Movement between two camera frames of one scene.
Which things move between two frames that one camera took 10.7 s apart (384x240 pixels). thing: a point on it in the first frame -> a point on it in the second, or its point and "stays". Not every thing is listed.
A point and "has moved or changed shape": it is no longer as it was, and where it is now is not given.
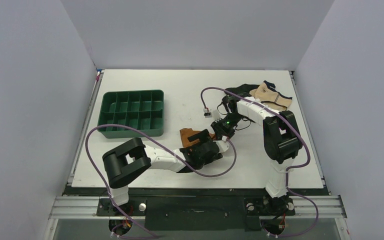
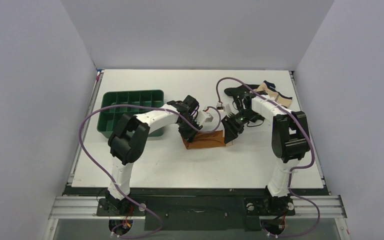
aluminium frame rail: [80, 207] stays
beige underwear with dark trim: [266, 93] stays
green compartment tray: [142, 109] stays
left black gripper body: [217, 155] -> [186, 130]
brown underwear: [185, 133] has moved or changed shape
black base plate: [196, 209] stays
